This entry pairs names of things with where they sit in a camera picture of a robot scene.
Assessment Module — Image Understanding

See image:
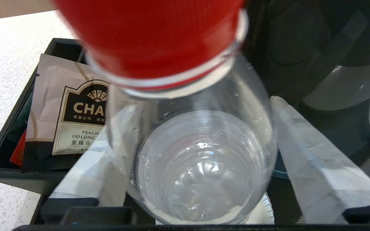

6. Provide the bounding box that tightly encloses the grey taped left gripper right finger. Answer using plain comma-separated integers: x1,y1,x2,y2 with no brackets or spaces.
270,96,370,224

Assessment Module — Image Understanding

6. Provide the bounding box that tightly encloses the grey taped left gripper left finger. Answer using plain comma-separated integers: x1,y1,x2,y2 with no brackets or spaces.
40,133,126,224

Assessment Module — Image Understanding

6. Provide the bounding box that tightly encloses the clear red-label water bottle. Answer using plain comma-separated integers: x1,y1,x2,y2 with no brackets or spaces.
52,0,277,225

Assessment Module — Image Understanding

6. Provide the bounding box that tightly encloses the black electric kettle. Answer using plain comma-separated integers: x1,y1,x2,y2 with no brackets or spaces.
242,0,370,132

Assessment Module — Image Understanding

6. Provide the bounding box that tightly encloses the beige tea bag sachet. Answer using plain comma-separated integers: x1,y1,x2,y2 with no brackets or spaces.
22,54,112,174

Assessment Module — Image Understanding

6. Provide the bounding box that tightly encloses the white round paper coaster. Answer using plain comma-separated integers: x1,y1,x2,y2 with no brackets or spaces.
155,191,275,225

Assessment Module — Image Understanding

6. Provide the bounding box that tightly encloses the small red sachet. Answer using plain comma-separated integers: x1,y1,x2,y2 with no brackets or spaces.
10,130,27,167

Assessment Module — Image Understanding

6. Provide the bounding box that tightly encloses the black divided organizer box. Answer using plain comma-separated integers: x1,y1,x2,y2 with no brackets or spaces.
0,38,111,196

